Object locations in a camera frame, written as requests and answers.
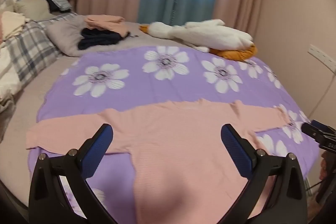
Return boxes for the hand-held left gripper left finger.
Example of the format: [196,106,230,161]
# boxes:
[28,123,116,224]

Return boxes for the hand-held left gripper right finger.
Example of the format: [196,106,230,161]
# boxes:
[219,124,308,224]

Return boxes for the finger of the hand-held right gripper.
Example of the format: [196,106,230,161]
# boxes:
[301,123,325,143]
[311,120,336,136]

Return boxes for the pink striped shirt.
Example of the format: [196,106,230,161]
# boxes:
[25,99,292,224]

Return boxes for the dark navy clothes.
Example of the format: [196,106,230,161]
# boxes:
[77,27,129,51]

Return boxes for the folded pink clothes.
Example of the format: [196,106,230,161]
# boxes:
[84,14,130,37]

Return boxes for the person's right hand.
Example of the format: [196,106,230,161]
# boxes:
[319,152,333,181]

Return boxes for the purple floral blanket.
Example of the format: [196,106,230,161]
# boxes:
[28,46,321,214]

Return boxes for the beige bed sheet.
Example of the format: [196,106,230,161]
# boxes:
[0,21,184,203]

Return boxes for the white goose plush toy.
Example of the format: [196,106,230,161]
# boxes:
[139,19,258,61]

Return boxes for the grey pillow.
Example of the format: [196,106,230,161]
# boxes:
[46,15,92,57]

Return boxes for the plaid quilt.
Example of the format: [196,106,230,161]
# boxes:
[4,20,62,83]

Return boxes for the cream cloth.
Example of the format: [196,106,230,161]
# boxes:
[0,11,30,39]

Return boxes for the blue striped cloth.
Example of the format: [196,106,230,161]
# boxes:
[43,0,72,13]

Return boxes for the grey-green pillow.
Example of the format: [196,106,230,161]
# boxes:
[14,0,51,21]

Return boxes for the white wall socket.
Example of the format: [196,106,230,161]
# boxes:
[308,44,336,72]

